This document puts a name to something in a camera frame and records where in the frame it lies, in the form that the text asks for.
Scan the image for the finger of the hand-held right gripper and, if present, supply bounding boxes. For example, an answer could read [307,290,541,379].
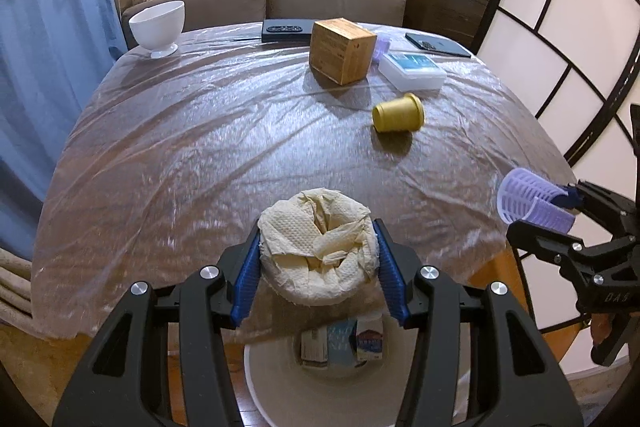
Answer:
[506,219,608,286]
[560,179,640,240]

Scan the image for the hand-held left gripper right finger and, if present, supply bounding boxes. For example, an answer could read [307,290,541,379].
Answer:
[372,218,583,427]

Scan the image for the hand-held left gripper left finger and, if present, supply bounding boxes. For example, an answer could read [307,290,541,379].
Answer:
[52,227,264,427]

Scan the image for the purple mesh plastic cup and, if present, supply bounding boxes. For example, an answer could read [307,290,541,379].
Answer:
[371,34,392,65]
[496,168,577,234]

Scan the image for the white and blue carton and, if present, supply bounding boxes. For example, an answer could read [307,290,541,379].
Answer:
[354,314,385,364]

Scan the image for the paper towel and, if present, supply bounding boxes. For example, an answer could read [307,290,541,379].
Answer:
[257,188,379,305]

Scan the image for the beige striped carton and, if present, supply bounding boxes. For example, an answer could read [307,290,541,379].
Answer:
[300,329,328,365]

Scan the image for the white trash bin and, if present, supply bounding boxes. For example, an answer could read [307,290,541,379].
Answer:
[243,314,471,427]

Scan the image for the person's right hand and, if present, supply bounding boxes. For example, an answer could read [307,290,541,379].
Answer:
[589,313,615,349]

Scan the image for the yellow plastic cup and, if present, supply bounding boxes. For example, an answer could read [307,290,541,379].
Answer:
[371,93,426,134]

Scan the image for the black framed sliding door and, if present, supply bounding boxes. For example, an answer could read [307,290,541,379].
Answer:
[462,0,640,378]

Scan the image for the clear plastic box blue label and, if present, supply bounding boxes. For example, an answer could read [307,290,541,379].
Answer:
[377,49,447,92]

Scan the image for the flat black device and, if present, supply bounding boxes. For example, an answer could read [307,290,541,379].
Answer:
[405,32,472,58]

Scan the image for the beige patterned cloth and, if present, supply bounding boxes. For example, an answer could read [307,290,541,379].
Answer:
[0,247,46,325]

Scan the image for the brown cardboard box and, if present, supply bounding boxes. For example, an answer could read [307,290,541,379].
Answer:
[308,18,377,86]

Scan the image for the black folding phone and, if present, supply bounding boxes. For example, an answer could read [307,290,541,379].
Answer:
[261,19,316,42]

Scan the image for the white footed ceramic bowl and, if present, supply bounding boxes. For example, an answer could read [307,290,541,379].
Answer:
[128,1,186,59]

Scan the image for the brown sofa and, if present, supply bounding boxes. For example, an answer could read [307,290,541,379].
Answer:
[121,0,407,50]

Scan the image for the blue curtain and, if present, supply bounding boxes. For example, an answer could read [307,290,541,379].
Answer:
[0,0,126,263]

